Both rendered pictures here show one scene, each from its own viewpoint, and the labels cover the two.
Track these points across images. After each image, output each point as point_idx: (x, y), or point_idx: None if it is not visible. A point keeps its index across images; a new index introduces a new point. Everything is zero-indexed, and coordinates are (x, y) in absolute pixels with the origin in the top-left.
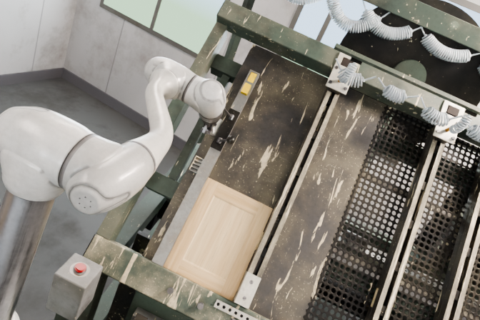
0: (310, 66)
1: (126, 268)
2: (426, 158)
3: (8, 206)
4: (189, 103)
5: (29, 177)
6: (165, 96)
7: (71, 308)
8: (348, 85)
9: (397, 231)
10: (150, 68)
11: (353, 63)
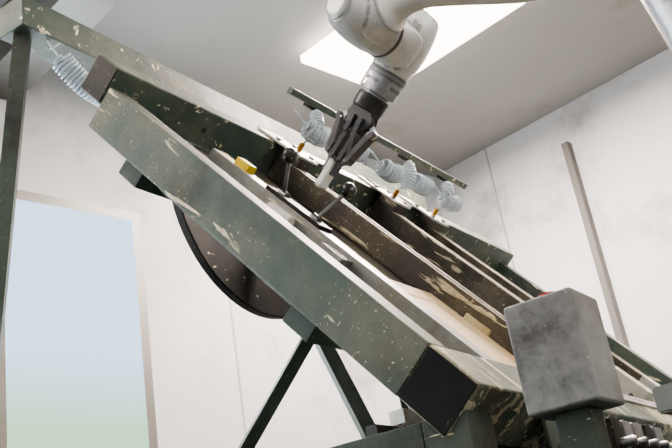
0: (241, 152)
1: (504, 376)
2: (413, 227)
3: None
4: (408, 43)
5: None
6: (405, 20)
7: (610, 364)
8: (324, 142)
9: (487, 295)
10: None
11: (317, 109)
